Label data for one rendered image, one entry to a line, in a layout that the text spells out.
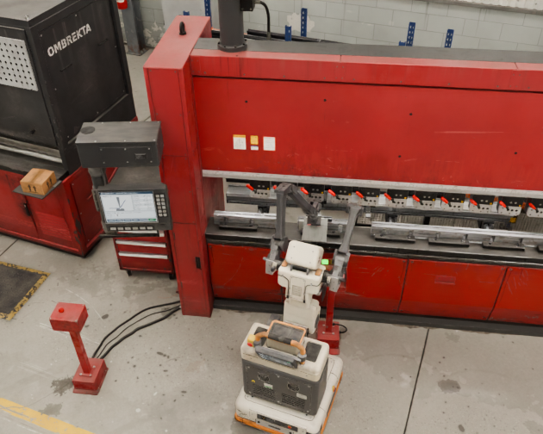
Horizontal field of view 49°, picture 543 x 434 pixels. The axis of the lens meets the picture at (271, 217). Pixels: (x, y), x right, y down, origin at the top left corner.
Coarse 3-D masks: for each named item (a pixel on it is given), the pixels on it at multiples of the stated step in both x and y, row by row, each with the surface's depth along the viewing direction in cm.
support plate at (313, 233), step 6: (306, 222) 448; (324, 222) 448; (306, 228) 442; (312, 228) 442; (318, 228) 442; (324, 228) 442; (306, 234) 437; (312, 234) 437; (318, 234) 437; (324, 234) 437; (306, 240) 433; (312, 240) 432; (318, 240) 432; (324, 240) 432
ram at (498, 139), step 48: (240, 96) 391; (288, 96) 387; (336, 96) 382; (384, 96) 378; (432, 96) 374; (480, 96) 370; (528, 96) 366; (288, 144) 410; (336, 144) 405; (384, 144) 400; (432, 144) 396; (480, 144) 391; (528, 144) 387; (480, 192) 416
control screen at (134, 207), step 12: (108, 192) 384; (120, 192) 384; (132, 192) 384; (144, 192) 385; (108, 204) 390; (120, 204) 390; (132, 204) 391; (144, 204) 391; (108, 216) 397; (120, 216) 397; (132, 216) 397; (144, 216) 397
